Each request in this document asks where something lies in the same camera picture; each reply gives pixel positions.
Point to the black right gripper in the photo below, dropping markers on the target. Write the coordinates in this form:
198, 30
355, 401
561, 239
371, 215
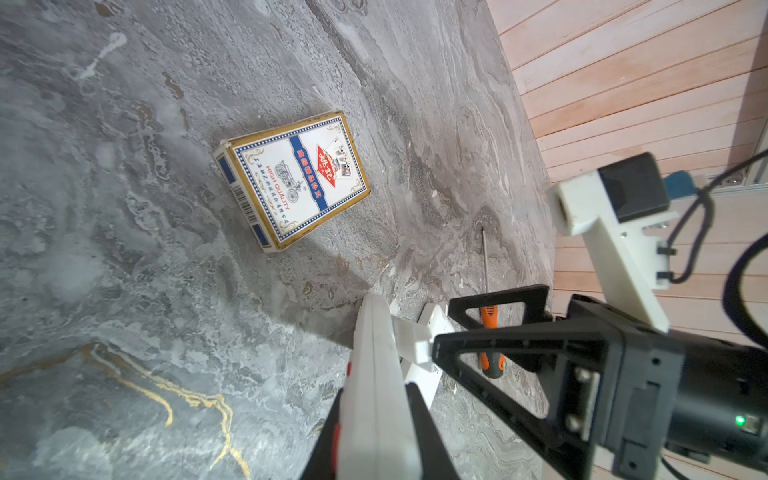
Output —
599, 379

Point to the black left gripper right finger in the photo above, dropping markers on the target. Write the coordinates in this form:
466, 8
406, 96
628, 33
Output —
436, 462

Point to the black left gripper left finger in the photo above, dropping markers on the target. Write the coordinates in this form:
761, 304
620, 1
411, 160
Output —
322, 461

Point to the white slim remote control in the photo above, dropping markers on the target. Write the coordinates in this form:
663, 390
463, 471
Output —
377, 437

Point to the orange black screwdriver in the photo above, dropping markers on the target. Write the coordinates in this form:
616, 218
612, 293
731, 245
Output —
492, 363

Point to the playing card box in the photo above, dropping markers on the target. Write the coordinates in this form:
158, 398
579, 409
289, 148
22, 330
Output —
289, 180

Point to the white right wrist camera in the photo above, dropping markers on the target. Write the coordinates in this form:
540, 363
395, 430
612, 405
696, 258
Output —
610, 208

